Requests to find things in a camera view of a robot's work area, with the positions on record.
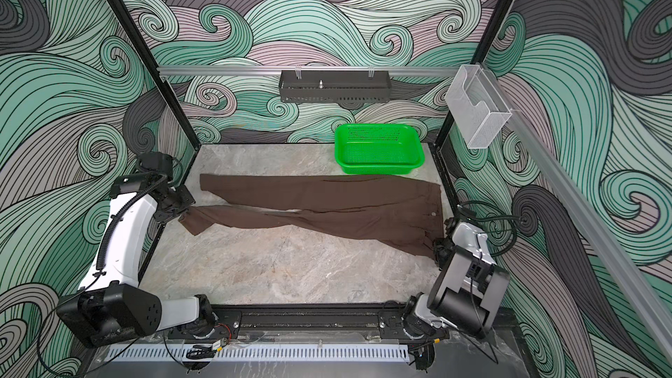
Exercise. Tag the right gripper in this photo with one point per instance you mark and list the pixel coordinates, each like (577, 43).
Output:
(438, 245)

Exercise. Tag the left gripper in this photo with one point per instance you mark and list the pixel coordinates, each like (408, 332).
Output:
(187, 200)

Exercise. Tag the brown trousers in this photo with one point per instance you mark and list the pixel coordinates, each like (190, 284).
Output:
(403, 213)

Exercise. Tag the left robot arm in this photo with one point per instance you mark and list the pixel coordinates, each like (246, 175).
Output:
(109, 307)

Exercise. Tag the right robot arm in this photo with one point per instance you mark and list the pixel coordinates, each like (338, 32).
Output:
(468, 292)

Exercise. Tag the green plastic basket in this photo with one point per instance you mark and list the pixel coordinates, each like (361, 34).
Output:
(372, 149)

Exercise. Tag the aluminium rail back wall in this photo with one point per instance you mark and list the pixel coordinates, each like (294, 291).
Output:
(240, 70)

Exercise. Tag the aluminium rail wall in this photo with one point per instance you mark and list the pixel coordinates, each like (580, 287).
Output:
(538, 139)
(240, 70)

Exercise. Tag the clear acrylic wall holder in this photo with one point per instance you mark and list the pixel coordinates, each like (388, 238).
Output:
(477, 103)

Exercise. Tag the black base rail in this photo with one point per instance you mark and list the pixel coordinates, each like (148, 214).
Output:
(402, 321)

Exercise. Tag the aluminium rail right wall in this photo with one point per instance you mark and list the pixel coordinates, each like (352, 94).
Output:
(538, 139)

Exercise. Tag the white slotted cable duct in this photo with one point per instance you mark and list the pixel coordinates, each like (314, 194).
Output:
(267, 352)

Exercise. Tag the black perforated wall tray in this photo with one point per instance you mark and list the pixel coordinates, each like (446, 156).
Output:
(347, 88)

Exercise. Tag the black frame post left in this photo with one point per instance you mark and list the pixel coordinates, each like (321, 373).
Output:
(145, 55)

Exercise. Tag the black frame post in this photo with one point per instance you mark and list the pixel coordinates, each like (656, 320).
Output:
(500, 13)
(145, 55)

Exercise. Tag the black frame post right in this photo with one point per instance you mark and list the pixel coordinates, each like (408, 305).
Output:
(500, 13)

